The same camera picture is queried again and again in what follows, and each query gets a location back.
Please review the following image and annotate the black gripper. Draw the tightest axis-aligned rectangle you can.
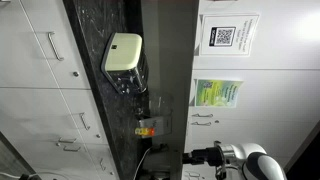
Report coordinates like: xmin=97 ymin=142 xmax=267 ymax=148
xmin=182 ymin=147 xmax=223 ymax=166

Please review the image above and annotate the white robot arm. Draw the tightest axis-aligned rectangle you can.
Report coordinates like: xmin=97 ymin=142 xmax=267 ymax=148
xmin=181 ymin=141 xmax=288 ymax=180

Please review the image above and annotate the silver blender base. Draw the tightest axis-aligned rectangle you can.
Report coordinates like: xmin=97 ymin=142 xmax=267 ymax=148
xmin=134 ymin=116 xmax=172 ymax=138

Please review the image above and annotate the green paper poster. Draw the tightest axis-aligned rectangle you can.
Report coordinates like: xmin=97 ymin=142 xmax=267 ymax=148
xmin=195 ymin=79 xmax=243 ymax=108

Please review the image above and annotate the clear glass blender jar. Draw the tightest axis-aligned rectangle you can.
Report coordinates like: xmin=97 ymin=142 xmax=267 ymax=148
xmin=135 ymin=94 xmax=173 ymax=117

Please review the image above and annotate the QR code paper sign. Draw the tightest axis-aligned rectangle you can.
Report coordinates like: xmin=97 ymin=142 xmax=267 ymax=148
xmin=200 ymin=14 xmax=259 ymax=56

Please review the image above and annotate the silver upper cabinet handle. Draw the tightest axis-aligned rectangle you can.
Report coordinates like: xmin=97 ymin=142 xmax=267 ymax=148
xmin=191 ymin=113 xmax=213 ymax=118

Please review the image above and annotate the silver cabinet handle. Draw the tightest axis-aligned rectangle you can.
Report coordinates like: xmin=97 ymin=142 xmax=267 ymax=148
xmin=56 ymin=137 xmax=77 ymax=146
xmin=79 ymin=112 xmax=90 ymax=131
xmin=191 ymin=113 xmax=213 ymax=118

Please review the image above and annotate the white power cable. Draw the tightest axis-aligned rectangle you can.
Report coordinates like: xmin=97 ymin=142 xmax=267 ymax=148
xmin=132 ymin=146 xmax=153 ymax=180

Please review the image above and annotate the silver lower cabinet handle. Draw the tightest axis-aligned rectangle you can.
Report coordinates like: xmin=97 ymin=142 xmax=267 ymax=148
xmin=56 ymin=137 xmax=77 ymax=146

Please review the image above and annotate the long silver drawer handle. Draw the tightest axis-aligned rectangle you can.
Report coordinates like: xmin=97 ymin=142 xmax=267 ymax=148
xmin=47 ymin=31 xmax=64 ymax=61

